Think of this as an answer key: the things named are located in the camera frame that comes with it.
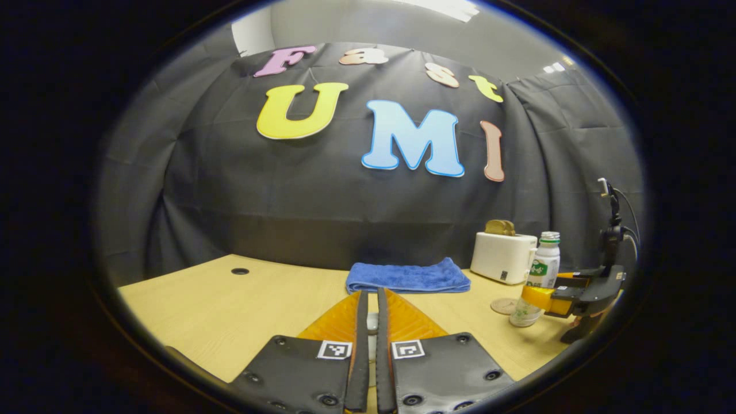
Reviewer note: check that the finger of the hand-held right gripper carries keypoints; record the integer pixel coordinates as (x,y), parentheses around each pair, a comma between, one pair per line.
(537,298)
(578,282)

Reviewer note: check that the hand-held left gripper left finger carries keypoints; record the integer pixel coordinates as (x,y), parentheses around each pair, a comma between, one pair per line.
(299,374)

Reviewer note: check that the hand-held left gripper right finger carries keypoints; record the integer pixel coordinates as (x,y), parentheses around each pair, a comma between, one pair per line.
(448,374)

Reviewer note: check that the white water bottle green label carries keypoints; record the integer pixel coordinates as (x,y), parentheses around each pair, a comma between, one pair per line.
(545,267)

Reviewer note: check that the round wooden coaster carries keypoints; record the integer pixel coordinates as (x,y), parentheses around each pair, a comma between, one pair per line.
(501,306)

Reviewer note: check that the white toaster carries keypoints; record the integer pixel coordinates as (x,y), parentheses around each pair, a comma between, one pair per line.
(500,256)

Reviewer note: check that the brown bread slice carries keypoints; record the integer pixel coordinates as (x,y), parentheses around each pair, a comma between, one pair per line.
(510,228)
(494,227)

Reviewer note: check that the blue folded towel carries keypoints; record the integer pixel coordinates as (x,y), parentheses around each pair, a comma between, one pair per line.
(408,276)

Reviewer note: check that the black backdrop cloth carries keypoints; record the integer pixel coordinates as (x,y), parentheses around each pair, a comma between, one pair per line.
(322,201)

